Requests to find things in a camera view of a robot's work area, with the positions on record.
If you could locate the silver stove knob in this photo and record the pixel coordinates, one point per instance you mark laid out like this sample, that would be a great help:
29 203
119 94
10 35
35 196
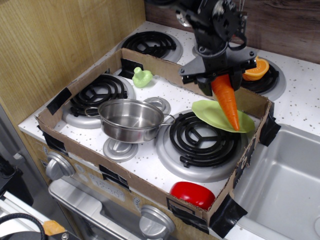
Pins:
154 224
58 167

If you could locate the front right black burner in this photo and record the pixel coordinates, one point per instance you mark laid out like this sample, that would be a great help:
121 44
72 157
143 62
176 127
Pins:
195 151

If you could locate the black burner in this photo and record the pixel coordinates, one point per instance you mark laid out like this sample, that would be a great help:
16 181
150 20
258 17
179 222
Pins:
157 44
272 85
81 110
195 151

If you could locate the silver oven door handle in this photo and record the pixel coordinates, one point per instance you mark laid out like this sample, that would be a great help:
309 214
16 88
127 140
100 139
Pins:
87 207

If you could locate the left silver stove knob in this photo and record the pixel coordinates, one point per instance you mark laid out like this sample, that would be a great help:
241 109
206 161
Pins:
58 167

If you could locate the back left black burner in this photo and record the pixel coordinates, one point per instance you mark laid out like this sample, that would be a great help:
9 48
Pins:
157 44

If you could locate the light green plastic plate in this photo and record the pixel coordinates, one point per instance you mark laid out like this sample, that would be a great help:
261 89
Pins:
211 113

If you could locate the brown cardboard fence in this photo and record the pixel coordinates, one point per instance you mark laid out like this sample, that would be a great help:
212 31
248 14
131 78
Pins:
247 101

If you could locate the round silver wall strainer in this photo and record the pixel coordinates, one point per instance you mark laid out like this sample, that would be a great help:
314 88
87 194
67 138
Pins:
182 18

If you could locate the orange toy fruit slice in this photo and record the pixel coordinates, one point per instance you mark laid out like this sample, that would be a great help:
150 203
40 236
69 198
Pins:
254 74

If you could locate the small stainless steel pot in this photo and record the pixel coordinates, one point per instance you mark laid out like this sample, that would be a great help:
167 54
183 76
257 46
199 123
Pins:
129 120

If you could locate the front left black burner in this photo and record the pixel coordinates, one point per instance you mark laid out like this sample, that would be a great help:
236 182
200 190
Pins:
81 110

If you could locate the right silver stove knob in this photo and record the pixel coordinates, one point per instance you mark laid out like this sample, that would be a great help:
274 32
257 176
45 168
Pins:
154 224

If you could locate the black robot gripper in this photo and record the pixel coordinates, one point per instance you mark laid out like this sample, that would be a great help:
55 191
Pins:
205 69

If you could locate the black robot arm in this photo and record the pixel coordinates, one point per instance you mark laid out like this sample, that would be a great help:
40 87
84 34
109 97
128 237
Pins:
220 41

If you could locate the orange sponge bottom left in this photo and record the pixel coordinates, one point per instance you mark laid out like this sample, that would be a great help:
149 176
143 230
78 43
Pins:
51 227

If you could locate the silver toy sink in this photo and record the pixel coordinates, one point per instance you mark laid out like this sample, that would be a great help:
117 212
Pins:
280 190

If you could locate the orange toy carrot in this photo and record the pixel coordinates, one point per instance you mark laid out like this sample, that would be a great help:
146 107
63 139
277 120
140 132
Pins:
225 96

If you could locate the back right black burner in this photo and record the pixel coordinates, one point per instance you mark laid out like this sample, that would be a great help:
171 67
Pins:
272 85

